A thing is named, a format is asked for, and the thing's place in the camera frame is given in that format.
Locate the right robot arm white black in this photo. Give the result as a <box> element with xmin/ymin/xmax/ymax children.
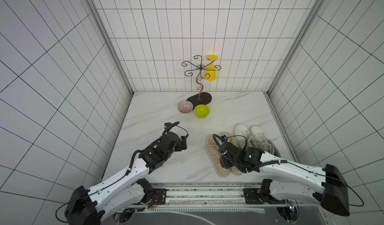
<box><xmin>213</xmin><ymin>134</ymin><xmax>352</xmax><ymax>217</ymax></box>

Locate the aluminium mounting rail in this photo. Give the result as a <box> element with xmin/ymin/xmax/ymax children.
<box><xmin>113</xmin><ymin>182</ymin><xmax>328</xmax><ymax>209</ymax></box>

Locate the white sneaker right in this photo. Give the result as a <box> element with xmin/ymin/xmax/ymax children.
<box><xmin>250</xmin><ymin>126</ymin><xmax>281</xmax><ymax>158</ymax></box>

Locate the pink glass bowl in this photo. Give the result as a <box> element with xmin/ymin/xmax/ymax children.
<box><xmin>177</xmin><ymin>100</ymin><xmax>194</xmax><ymax>114</ymax></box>

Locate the yellow plastic goblet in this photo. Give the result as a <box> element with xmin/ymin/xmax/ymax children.
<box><xmin>205</xmin><ymin>54</ymin><xmax>218</xmax><ymax>81</ymax></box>

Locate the white sneaker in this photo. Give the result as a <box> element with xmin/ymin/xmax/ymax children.
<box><xmin>250</xmin><ymin>126</ymin><xmax>281</xmax><ymax>158</ymax></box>
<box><xmin>234</xmin><ymin>124</ymin><xmax>251</xmax><ymax>149</ymax></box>

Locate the green plastic bowl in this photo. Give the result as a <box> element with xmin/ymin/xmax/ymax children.
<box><xmin>194</xmin><ymin>104</ymin><xmax>210</xmax><ymax>119</ymax></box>

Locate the white sneaker left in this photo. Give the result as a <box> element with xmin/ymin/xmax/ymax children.
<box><xmin>234</xmin><ymin>124</ymin><xmax>251</xmax><ymax>149</ymax></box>

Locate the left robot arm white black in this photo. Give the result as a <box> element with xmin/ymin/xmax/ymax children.
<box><xmin>59</xmin><ymin>122</ymin><xmax>187</xmax><ymax>225</ymax></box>

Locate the beige lace sneaker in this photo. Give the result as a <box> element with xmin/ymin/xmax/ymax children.
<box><xmin>222</xmin><ymin>133</ymin><xmax>243</xmax><ymax>176</ymax></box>
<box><xmin>205</xmin><ymin>136</ymin><xmax>230</xmax><ymax>178</ymax></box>

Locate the ornate metal cup stand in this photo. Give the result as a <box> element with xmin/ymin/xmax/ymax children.
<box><xmin>181</xmin><ymin>55</ymin><xmax>222</xmax><ymax>108</ymax></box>

